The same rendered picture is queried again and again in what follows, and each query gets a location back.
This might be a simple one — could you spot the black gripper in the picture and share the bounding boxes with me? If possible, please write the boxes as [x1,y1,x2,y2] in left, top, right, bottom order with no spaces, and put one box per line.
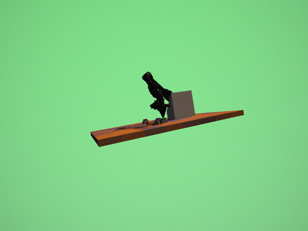
[154,98,170,117]

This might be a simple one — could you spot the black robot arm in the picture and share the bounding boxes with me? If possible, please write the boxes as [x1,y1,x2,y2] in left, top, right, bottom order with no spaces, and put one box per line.
[142,72,172,108]

